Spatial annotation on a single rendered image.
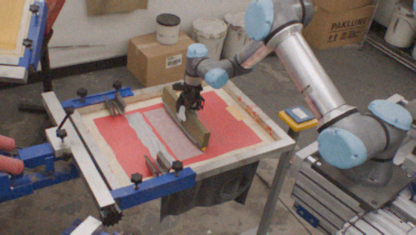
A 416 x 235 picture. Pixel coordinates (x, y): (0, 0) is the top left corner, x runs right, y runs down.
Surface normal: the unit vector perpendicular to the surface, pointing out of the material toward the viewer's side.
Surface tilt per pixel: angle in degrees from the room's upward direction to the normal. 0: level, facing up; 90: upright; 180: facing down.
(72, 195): 0
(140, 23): 90
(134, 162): 0
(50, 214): 0
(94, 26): 90
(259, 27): 86
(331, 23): 88
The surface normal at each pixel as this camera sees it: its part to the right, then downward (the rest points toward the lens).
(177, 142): 0.08, -0.76
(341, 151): -0.77, 0.41
